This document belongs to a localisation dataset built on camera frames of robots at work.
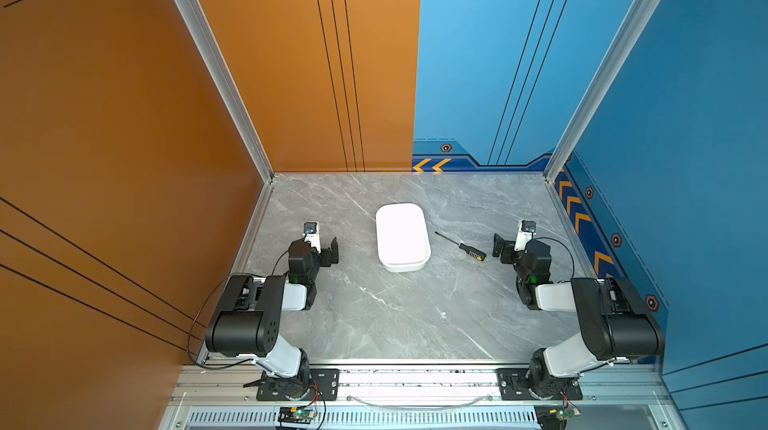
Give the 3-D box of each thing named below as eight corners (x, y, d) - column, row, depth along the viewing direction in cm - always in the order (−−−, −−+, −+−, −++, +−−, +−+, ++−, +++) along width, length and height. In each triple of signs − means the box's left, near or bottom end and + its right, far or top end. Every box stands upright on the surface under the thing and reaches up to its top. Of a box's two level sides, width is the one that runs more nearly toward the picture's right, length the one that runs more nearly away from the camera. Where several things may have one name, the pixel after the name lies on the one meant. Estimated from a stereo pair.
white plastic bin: (375, 273, 94) (374, 263, 89) (378, 214, 110) (377, 203, 105) (429, 273, 94) (431, 263, 89) (424, 214, 110) (426, 203, 105)
